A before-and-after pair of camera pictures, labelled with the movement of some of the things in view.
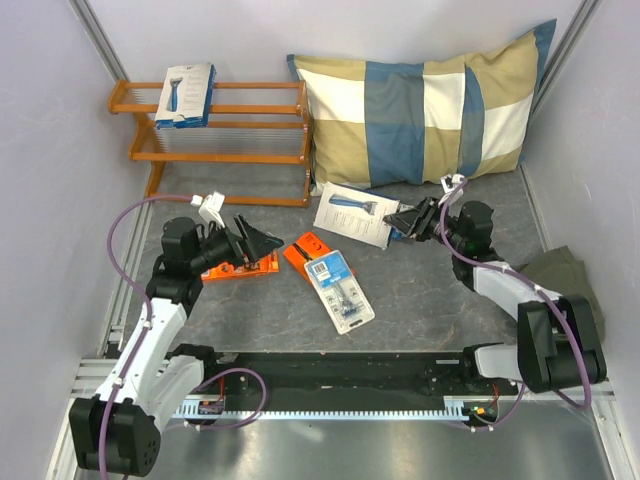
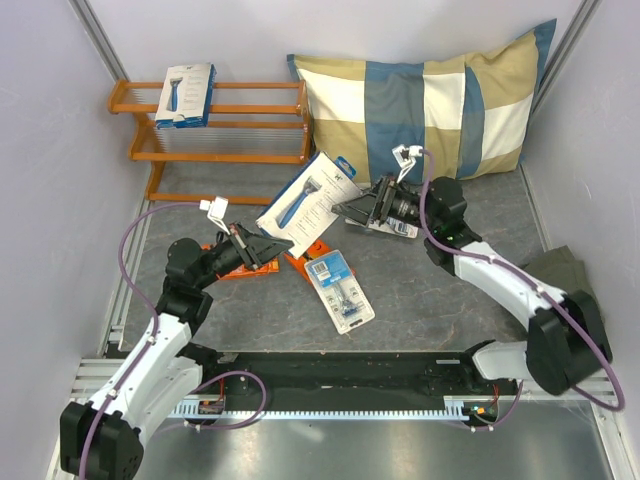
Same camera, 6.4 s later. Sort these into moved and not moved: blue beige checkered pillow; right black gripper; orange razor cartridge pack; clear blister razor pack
Moved: right black gripper
Not moved: orange razor cartridge pack; blue beige checkered pillow; clear blister razor pack
